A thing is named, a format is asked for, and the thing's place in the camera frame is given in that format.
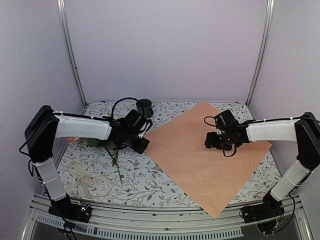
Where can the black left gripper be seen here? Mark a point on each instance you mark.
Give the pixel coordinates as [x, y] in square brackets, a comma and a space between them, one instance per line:
[140, 147]

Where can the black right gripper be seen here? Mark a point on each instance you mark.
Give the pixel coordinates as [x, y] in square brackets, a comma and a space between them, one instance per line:
[210, 142]

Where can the white purple flower bunch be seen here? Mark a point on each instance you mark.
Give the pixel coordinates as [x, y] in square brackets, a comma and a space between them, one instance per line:
[111, 150]

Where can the peach wrapping paper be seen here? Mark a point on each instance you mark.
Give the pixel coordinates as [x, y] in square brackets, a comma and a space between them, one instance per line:
[205, 175]

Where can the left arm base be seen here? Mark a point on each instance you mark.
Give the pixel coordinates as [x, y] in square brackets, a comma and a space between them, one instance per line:
[65, 209]

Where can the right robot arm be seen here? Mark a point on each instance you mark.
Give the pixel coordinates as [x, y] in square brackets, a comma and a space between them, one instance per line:
[303, 130]

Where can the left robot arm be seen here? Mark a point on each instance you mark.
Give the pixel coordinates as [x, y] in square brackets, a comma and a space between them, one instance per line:
[48, 125]

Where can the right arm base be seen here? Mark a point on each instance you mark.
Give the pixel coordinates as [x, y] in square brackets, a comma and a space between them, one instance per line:
[269, 208]

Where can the dark grey mug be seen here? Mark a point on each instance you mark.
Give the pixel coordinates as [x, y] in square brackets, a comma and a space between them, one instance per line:
[144, 107]

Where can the floral tablecloth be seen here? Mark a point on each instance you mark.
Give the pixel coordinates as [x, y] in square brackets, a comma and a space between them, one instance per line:
[144, 183]

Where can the red white patterned bowl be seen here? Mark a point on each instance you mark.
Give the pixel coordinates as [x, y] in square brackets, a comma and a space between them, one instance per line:
[73, 140]

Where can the cream ribbon bow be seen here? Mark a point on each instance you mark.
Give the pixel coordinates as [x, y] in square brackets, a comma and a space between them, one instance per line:
[94, 185]

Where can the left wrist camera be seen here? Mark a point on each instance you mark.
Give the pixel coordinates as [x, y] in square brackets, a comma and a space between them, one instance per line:
[137, 123]

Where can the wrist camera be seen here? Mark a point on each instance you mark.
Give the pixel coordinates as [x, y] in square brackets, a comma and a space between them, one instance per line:
[137, 123]
[225, 121]

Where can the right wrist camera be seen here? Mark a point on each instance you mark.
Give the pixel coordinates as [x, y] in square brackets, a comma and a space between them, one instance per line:
[225, 121]

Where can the front aluminium rail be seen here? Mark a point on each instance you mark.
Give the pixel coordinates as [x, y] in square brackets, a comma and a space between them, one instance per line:
[126, 222]

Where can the right aluminium frame post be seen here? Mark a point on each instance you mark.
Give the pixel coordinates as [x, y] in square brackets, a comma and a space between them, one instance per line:
[270, 4]

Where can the aluminium frame post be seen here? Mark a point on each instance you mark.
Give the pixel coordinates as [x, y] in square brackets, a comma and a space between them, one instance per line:
[62, 13]
[270, 4]

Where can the left aluminium frame post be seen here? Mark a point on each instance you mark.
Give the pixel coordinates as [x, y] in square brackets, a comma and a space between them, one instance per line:
[62, 13]

